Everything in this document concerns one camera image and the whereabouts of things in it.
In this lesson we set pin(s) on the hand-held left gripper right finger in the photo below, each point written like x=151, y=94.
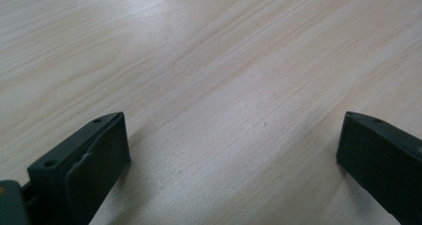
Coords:
x=381, y=162

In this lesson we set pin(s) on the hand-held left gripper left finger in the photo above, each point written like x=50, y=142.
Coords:
x=89, y=165

